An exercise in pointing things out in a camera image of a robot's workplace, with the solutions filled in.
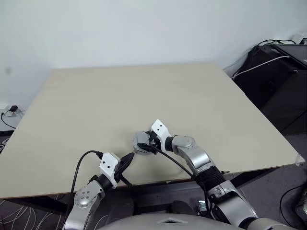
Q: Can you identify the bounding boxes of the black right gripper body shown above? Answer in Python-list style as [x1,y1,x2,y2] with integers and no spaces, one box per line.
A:
[147,130,161,148]

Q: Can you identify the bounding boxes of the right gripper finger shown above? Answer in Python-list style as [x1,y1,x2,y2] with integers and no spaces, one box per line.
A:
[137,142,157,154]

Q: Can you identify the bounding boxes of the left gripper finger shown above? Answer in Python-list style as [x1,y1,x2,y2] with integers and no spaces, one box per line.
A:
[119,156,134,173]
[120,153,135,166]

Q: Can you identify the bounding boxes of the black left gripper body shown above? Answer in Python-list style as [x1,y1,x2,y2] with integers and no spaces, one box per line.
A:
[114,165,132,187]

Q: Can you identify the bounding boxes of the round silver motor lid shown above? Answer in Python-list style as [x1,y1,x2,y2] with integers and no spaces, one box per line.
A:
[132,130,154,151]

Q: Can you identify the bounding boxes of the grey robot torso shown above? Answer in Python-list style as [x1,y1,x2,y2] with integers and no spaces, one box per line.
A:
[95,212,232,230]

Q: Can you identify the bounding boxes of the large black case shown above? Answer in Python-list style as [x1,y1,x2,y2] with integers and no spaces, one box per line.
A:
[231,44,307,136]

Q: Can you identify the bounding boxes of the white device on case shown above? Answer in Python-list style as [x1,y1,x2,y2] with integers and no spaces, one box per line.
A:
[291,30,307,46]

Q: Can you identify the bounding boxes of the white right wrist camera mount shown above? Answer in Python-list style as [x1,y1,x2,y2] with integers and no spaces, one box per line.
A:
[150,119,172,154]

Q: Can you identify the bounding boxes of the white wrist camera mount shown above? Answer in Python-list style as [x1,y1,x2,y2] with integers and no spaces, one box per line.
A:
[150,119,172,154]
[99,152,121,188]

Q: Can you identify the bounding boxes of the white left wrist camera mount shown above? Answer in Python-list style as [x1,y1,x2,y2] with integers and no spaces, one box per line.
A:
[99,152,121,188]

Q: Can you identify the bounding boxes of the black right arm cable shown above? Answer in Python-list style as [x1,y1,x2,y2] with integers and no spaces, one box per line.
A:
[153,148,212,216]

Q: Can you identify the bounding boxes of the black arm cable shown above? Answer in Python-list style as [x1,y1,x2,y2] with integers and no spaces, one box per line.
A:
[153,148,212,216]
[69,150,104,212]

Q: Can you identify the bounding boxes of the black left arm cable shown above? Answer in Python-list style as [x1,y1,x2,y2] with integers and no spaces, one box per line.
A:
[69,150,104,212]

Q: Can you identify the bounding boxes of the thin black power cord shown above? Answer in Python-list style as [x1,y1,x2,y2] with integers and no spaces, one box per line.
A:
[0,110,16,130]

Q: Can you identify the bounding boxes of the white cable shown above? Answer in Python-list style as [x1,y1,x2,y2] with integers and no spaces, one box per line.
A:
[232,56,292,79]

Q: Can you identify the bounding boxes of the black floor cable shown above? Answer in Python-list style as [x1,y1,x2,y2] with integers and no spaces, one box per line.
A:
[279,184,307,222]

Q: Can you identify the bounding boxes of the black cables on case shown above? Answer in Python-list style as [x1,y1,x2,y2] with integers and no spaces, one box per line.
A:
[257,39,298,47]

